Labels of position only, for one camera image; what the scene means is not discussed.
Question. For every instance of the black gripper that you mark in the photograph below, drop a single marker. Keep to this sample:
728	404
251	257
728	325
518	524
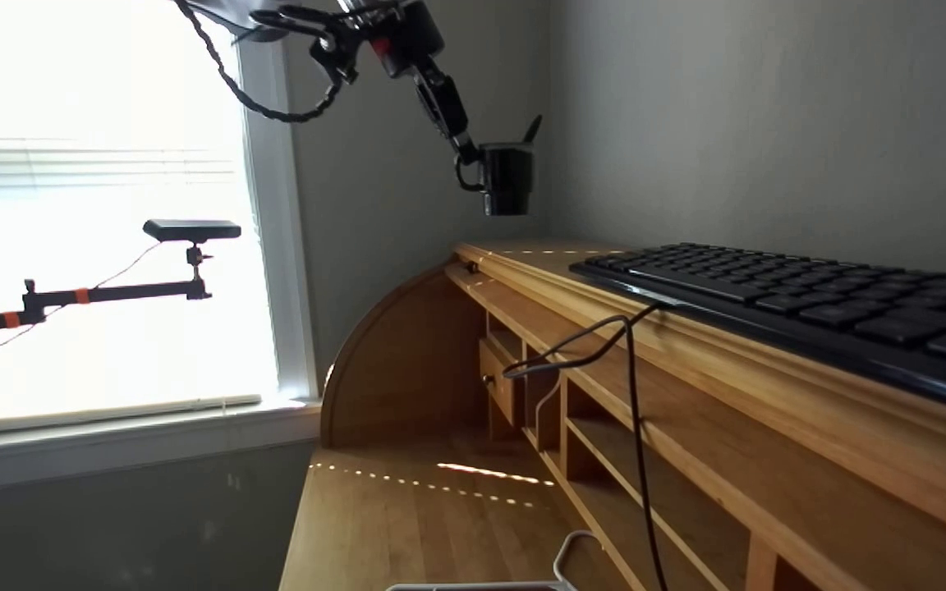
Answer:
406	39

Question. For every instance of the black mug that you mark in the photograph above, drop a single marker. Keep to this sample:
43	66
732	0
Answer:
505	178

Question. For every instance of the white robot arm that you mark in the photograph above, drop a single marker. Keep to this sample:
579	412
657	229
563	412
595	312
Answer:
337	39

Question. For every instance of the wooden desk hutch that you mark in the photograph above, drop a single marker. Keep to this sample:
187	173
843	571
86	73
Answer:
694	455

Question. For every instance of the black keyboard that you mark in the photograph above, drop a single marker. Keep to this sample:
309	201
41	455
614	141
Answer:
868	318

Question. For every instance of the black camera on boom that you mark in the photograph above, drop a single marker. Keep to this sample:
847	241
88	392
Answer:
192	230

